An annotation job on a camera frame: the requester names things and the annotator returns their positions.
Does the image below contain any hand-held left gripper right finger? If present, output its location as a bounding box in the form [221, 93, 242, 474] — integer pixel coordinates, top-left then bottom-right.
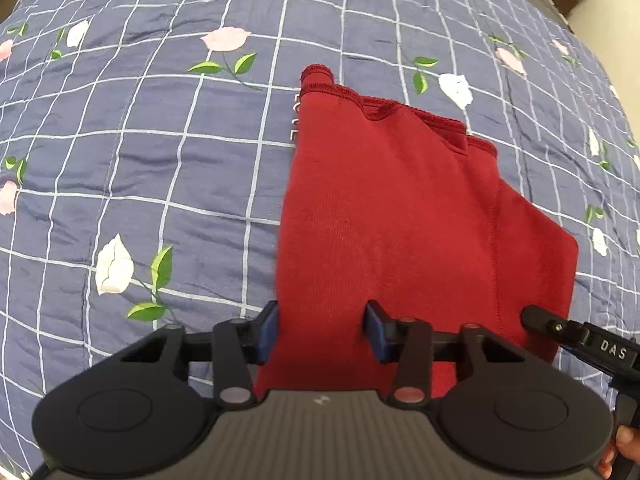
[364, 300, 528, 409]

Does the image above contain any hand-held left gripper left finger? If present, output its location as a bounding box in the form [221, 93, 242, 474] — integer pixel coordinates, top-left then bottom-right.
[120, 300, 280, 411]

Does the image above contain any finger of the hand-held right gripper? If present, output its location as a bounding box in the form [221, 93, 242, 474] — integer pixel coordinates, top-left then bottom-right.
[521, 305, 585, 350]

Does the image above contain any red knit sweater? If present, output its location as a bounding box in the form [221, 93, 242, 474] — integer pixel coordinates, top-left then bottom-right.
[252, 63, 580, 401]

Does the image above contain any person's right hand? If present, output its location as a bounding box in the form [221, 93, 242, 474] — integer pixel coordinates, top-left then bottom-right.
[600, 425, 640, 479]

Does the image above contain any blue floral checked quilt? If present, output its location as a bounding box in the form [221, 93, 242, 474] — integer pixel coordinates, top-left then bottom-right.
[0, 0, 640, 480]

